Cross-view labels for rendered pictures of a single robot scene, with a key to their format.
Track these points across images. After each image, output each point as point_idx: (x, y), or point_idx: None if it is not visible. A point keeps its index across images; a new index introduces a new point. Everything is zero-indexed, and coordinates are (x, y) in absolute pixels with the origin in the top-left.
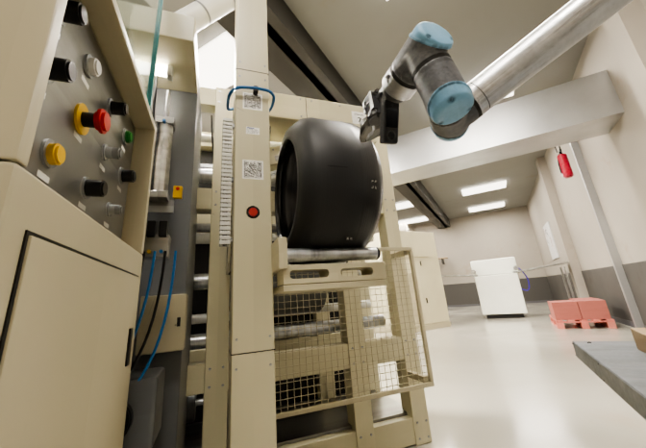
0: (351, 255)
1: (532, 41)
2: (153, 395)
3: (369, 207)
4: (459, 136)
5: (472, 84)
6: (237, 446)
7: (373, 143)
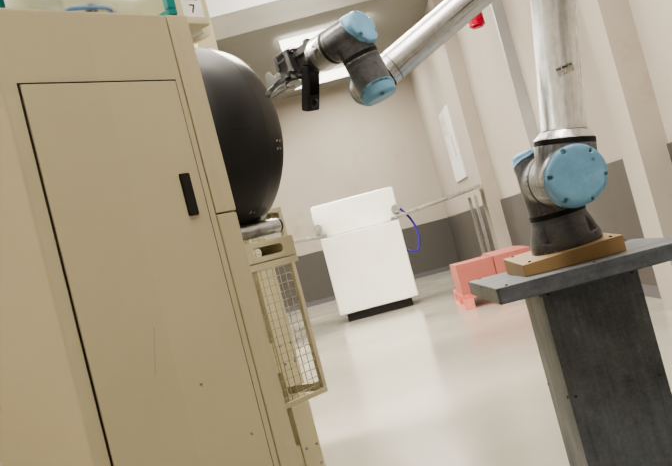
0: (256, 232)
1: (434, 25)
2: None
3: (275, 172)
4: None
5: (388, 58)
6: None
7: (204, 38)
